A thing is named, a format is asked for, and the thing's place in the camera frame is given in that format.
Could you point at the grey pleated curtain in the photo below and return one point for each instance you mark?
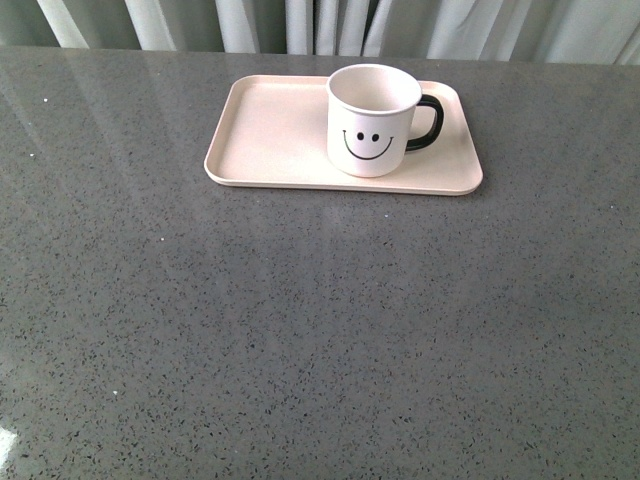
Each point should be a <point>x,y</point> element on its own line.
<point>591,32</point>

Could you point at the cream rectangular tray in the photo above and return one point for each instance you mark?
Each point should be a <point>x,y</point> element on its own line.
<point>272,133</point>

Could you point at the white smiley mug black handle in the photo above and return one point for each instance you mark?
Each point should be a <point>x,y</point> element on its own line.
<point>371,108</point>

